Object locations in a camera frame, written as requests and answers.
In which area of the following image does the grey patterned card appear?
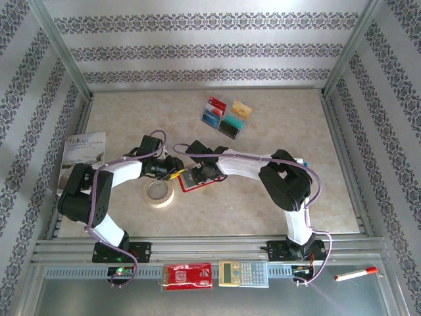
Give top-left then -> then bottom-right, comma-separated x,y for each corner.
180,169 -> 199,189

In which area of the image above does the red card holder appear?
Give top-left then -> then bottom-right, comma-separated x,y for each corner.
177,163 -> 228,194

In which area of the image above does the gold card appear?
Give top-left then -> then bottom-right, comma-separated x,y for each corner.
230,99 -> 253,120

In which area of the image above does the clear plastic card tray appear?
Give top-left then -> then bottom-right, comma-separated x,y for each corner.
200,95 -> 249,142

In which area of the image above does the teal card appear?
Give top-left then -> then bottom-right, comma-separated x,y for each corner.
224,113 -> 245,130

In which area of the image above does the beige masking tape roll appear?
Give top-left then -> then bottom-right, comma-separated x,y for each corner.
142,179 -> 176,209

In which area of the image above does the white paperback book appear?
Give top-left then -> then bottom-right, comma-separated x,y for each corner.
49,131 -> 108,194

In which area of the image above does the red packet in clear bag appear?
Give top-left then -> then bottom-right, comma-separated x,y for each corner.
161,261 -> 214,292

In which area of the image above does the beige grey calculator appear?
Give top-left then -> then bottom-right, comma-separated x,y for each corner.
218,259 -> 270,288

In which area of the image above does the left controller board with LED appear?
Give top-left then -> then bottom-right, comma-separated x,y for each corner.
107,265 -> 136,281

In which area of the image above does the red white marker pen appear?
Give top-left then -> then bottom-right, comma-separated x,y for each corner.
334,266 -> 379,282

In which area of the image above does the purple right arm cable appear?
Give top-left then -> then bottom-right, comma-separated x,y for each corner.
172,143 -> 334,288

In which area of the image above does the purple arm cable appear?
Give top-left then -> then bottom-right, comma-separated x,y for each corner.
172,143 -> 334,288
84,130 -> 168,288

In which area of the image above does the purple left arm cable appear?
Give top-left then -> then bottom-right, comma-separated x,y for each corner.
84,130 -> 168,288

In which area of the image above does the aluminium rail beam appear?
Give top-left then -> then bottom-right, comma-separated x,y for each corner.
31,236 -> 387,264

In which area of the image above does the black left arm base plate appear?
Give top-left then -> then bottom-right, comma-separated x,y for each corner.
91,241 -> 153,265

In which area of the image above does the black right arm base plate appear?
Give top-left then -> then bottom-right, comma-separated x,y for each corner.
265,240 -> 328,263

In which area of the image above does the grey slotted cable duct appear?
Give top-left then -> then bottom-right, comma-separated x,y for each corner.
43,267 -> 299,281

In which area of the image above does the right controller board with wires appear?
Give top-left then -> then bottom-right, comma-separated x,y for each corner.
291,264 -> 316,284

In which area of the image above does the aluminium frame post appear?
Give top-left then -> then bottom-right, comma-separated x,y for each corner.
28,0 -> 95,99
320,0 -> 388,98

